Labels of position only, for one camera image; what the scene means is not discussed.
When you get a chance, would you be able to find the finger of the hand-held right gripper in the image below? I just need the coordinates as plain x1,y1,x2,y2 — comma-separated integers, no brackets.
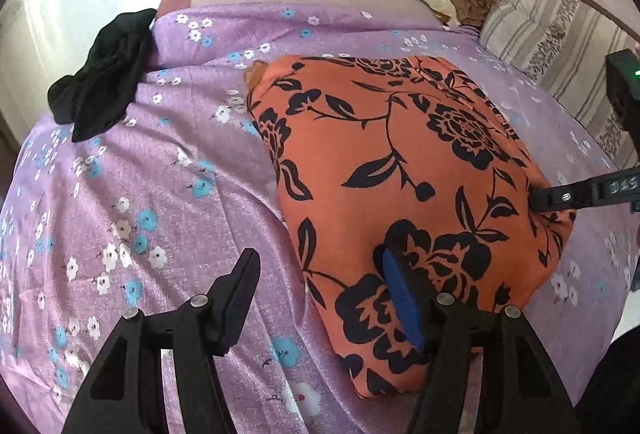
529,167,640,215

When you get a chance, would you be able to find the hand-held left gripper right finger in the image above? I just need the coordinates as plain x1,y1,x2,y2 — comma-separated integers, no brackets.
380,248,581,434

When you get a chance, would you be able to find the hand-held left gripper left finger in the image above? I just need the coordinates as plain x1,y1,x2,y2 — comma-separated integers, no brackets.
60,248,262,434

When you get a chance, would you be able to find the orange black floral garment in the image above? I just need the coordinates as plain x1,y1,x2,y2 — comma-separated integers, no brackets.
243,55,578,400

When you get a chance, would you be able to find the striped pillow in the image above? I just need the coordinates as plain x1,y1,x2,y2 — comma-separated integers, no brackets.
479,0,640,171

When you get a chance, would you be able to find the purple floral bedsheet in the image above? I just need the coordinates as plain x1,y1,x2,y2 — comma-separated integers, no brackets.
0,4,640,434

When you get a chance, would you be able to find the dark cloth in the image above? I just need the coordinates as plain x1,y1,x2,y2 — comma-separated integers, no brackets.
575,328,640,434

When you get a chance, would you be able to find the black cloth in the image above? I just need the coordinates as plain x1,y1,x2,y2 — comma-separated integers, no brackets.
48,8,158,144

